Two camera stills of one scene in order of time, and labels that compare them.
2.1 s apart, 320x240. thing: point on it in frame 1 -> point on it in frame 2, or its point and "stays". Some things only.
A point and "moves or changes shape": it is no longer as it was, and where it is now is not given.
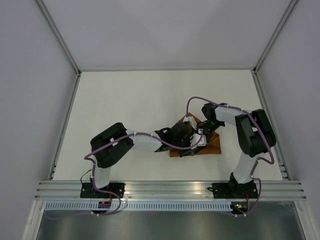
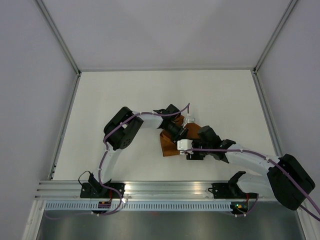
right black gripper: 208,137 -> 195,156
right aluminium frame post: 290,5 stays
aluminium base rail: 171,190 stays
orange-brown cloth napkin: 213,145 moves or changes shape
